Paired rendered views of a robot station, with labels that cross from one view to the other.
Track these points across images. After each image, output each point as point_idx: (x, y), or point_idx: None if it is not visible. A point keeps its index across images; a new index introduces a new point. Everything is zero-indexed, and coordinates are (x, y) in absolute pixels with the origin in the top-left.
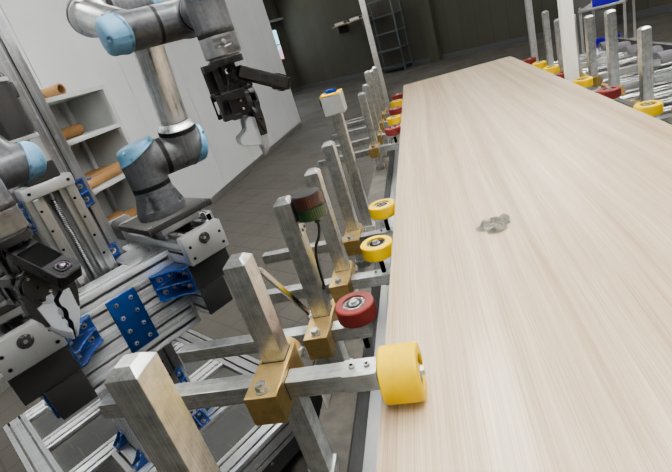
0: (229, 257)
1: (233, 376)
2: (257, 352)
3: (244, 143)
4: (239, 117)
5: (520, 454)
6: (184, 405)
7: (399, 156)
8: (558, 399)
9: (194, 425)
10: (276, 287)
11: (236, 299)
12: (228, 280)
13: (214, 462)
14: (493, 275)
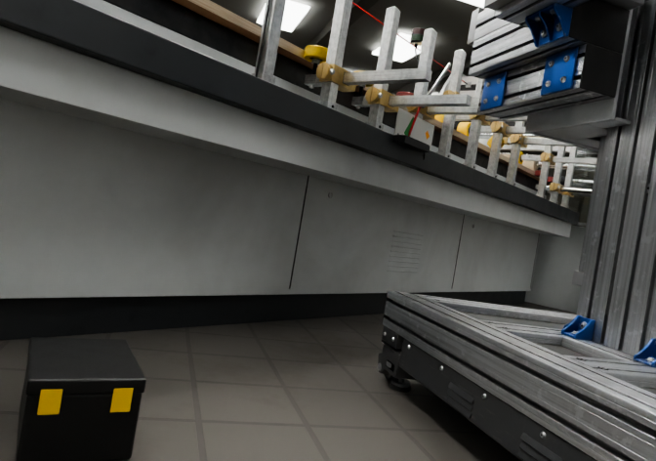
0: (471, 60)
1: (471, 97)
2: (461, 114)
3: None
4: None
5: None
6: (478, 78)
7: None
8: None
9: (477, 84)
10: (442, 77)
11: (464, 65)
12: (465, 58)
13: (475, 96)
14: None
